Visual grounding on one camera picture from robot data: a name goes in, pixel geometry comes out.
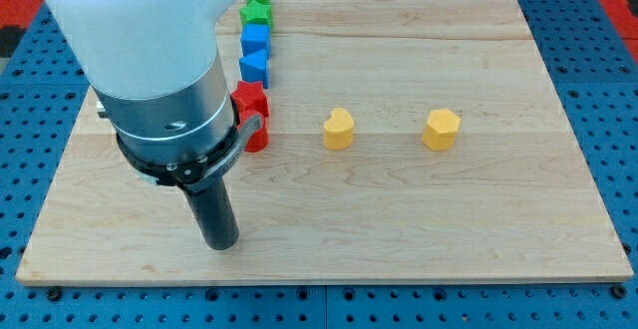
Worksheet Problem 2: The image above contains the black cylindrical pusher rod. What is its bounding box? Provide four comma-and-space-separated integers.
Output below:
182, 179, 239, 250

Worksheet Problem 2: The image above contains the black clamp ring mount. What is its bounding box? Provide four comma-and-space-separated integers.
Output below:
116, 113, 263, 193

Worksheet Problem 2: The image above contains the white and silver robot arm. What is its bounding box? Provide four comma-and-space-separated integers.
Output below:
46, 0, 263, 250

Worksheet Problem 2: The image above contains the yellow hexagon block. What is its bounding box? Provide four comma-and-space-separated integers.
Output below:
422, 109, 461, 151

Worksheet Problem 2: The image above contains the red cylinder block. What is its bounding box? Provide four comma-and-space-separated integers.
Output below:
238, 110, 269, 153

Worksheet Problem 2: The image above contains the red star block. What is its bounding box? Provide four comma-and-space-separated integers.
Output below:
230, 80, 269, 118

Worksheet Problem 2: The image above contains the blue triangle block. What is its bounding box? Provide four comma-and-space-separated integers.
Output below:
239, 49, 269, 89

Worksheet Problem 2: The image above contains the yellow heart block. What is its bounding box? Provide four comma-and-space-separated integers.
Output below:
323, 108, 355, 151

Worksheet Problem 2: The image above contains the blue cube block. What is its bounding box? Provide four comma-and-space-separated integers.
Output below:
240, 24, 271, 56

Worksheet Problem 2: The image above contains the green star block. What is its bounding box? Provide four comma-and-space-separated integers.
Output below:
239, 0, 273, 28

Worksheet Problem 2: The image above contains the wooden board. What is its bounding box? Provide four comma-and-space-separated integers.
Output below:
16, 0, 634, 287

